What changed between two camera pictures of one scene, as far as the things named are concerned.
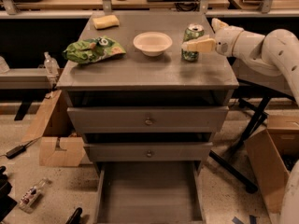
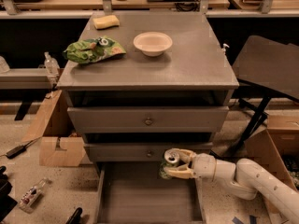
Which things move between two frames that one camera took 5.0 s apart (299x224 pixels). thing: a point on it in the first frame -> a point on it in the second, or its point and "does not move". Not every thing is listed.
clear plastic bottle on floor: (32, 196) does not move
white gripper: (226, 41) -> (204, 166)
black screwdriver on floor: (19, 149) does not move
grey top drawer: (148, 119) does not move
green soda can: (192, 32) -> (171, 158)
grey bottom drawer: (155, 192) does not move
